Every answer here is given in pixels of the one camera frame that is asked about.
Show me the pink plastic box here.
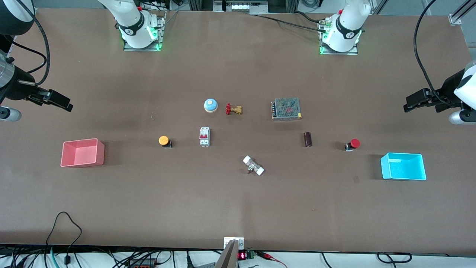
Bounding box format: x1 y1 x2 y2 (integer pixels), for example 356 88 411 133
61 138 105 168

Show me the cyan plastic box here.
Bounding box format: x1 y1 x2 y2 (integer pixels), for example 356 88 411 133
380 152 427 181

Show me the metal mesh power supply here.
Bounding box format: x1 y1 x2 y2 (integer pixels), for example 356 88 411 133
270 98 302 121

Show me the white-capped metal valve fitting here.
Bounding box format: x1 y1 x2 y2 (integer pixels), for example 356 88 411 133
242 155 265 176

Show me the white power strip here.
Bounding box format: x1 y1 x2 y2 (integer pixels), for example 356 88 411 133
222 0 268 12

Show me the red clip lead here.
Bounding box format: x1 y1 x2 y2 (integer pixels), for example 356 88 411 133
258 252 287 268

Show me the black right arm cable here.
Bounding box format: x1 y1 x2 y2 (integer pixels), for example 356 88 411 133
0 0 51 87

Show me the aluminium frame profile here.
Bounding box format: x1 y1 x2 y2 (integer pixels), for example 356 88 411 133
448 0 476 26

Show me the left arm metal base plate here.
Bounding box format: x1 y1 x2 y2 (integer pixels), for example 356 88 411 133
320 19 358 55

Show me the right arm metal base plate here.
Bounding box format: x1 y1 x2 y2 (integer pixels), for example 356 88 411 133
123 10 167 52

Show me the black looped cable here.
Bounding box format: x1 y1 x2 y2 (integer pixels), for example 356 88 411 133
46 211 83 268

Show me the black coiled cable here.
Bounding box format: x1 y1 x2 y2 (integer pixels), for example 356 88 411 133
377 252 412 264

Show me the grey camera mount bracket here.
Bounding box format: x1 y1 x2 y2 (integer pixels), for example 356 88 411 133
215 237 245 268

